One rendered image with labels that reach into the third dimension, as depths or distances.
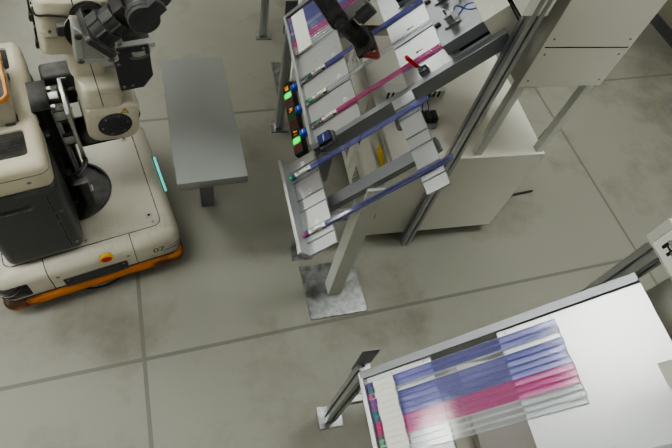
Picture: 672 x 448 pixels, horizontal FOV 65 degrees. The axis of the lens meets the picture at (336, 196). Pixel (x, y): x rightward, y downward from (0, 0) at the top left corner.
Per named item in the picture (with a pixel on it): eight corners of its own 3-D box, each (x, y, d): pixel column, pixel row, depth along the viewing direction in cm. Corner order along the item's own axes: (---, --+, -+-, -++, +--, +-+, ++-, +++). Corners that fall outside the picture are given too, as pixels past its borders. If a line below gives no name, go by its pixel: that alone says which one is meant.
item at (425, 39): (415, 96, 170) (407, 88, 166) (369, -30, 204) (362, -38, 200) (511, 39, 156) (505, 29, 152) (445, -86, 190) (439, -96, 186)
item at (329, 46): (320, 148, 183) (314, 144, 181) (292, 22, 217) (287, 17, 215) (365, 121, 175) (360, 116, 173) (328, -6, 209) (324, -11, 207)
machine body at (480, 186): (359, 242, 247) (392, 162, 196) (331, 127, 283) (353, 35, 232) (484, 230, 262) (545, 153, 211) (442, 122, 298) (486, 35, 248)
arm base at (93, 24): (74, 9, 129) (85, 42, 124) (98, -11, 127) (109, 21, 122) (102, 29, 137) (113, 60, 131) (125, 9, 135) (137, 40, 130)
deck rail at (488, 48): (322, 157, 184) (312, 150, 180) (321, 153, 185) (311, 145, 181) (514, 44, 155) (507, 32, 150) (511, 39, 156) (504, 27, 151)
